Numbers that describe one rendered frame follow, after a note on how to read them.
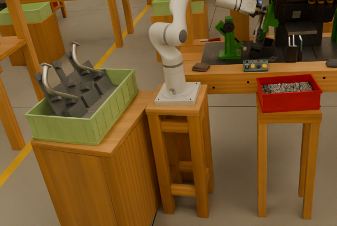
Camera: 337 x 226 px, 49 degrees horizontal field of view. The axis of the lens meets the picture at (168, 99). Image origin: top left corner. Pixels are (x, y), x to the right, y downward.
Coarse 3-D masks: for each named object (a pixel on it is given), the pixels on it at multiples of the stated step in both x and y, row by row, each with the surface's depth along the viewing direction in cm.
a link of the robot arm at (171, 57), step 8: (152, 24) 209; (160, 24) 204; (152, 32) 205; (160, 32) 202; (152, 40) 208; (160, 40) 204; (160, 48) 209; (168, 48) 211; (176, 48) 214; (160, 56) 211; (168, 56) 208; (176, 56) 208; (168, 64) 209; (176, 64) 209
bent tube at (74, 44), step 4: (72, 44) 232; (76, 44) 233; (72, 48) 231; (76, 48) 232; (72, 52) 230; (76, 52) 232; (72, 56) 229; (76, 56) 230; (76, 60) 229; (76, 64) 230; (80, 64) 231; (80, 68) 232; (84, 68) 233; (88, 68) 235; (92, 68) 239; (92, 72) 239; (96, 72) 241; (100, 72) 243
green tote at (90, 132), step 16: (112, 80) 250; (128, 80) 233; (112, 96) 213; (128, 96) 235; (32, 112) 209; (48, 112) 222; (96, 112) 197; (112, 112) 215; (32, 128) 208; (48, 128) 204; (64, 128) 200; (80, 128) 196; (96, 128) 198; (96, 144) 199
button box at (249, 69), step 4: (244, 60) 234; (248, 60) 233; (256, 60) 232; (260, 60) 232; (244, 64) 233; (248, 64) 232; (252, 64) 231; (256, 64) 231; (260, 64) 230; (244, 68) 231; (248, 68) 231; (256, 68) 230; (260, 68) 229
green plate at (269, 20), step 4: (272, 4) 230; (268, 8) 239; (272, 8) 232; (268, 12) 235; (272, 12) 234; (268, 16) 234; (272, 16) 235; (264, 20) 245; (268, 20) 235; (272, 20) 236; (276, 20) 236; (264, 24) 241; (268, 24) 238; (272, 24) 237; (276, 24) 237
